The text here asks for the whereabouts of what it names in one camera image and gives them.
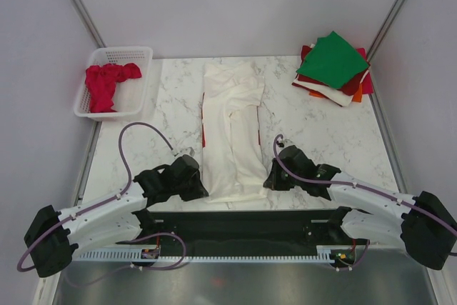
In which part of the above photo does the white coca-cola t-shirt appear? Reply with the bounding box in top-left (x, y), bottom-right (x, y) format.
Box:
top-left (201, 62), bottom-right (267, 203)

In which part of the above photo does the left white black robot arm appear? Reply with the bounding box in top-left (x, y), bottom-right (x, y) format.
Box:
top-left (24, 154), bottom-right (209, 278)

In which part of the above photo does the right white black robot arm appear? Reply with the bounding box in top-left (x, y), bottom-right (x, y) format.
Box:
top-left (263, 139), bottom-right (456, 270)

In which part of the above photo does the folded orange t-shirt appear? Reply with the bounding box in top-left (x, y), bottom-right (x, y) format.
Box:
top-left (308, 84), bottom-right (363, 103)

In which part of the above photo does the folded dark red t-shirt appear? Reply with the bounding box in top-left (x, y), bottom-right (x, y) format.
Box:
top-left (296, 45), bottom-right (360, 96)

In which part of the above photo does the white plastic basket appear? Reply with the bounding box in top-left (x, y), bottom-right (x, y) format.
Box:
top-left (74, 46), bottom-right (153, 121)

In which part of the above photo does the folded pink red t-shirt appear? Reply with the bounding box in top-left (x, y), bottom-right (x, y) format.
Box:
top-left (356, 68), bottom-right (373, 95)

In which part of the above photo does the crumpled red t-shirt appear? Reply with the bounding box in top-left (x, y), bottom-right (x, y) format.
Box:
top-left (85, 63), bottom-right (142, 113)

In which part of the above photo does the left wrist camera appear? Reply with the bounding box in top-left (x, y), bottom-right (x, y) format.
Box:
top-left (178, 147), bottom-right (195, 157)

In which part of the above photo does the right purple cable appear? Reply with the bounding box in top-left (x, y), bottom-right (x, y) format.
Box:
top-left (273, 134), bottom-right (457, 272)

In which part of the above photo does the purple cable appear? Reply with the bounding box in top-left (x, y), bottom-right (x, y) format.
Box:
top-left (273, 134), bottom-right (457, 272)
top-left (16, 121), bottom-right (189, 288)

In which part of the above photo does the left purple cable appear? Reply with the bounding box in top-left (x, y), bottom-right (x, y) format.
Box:
top-left (16, 121), bottom-right (189, 288)

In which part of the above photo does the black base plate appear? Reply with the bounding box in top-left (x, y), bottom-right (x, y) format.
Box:
top-left (135, 210), bottom-right (366, 256)

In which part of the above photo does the white slotted cable duct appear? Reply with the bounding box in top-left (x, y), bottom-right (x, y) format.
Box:
top-left (74, 246), bottom-right (355, 264)

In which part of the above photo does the left aluminium corner post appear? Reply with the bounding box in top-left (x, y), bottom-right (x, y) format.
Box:
top-left (70, 0), bottom-right (106, 48)

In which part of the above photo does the aluminium corner post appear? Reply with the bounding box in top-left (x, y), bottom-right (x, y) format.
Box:
top-left (70, 0), bottom-right (106, 48)
top-left (367, 0), bottom-right (407, 61)

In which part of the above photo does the right aluminium corner post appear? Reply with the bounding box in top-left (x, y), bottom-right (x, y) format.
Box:
top-left (367, 0), bottom-right (407, 61)

